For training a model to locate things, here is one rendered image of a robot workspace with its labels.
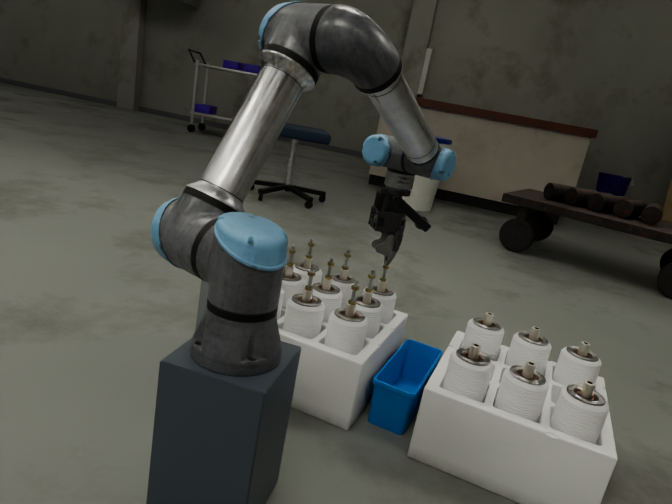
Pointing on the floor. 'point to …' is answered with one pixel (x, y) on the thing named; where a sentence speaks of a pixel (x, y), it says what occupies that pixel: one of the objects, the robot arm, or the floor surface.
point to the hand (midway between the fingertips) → (389, 260)
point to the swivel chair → (294, 162)
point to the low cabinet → (499, 154)
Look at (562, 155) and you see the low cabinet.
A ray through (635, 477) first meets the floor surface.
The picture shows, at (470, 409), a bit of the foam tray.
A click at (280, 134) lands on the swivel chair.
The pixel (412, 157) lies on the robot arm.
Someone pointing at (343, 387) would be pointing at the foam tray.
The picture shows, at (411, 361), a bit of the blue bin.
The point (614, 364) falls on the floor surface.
